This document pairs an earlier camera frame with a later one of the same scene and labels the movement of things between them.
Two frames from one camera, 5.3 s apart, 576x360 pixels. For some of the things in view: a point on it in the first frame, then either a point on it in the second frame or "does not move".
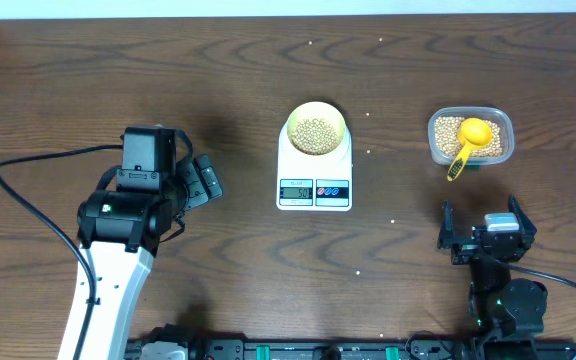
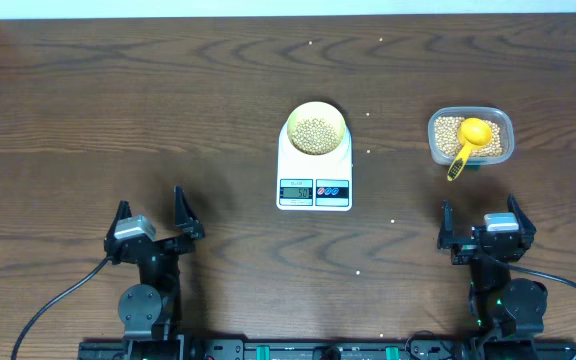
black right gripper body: [465, 248] does not move
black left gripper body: [197, 191] → [172, 251]
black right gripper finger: [447, 230] does not move
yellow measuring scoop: [472, 132] does not move
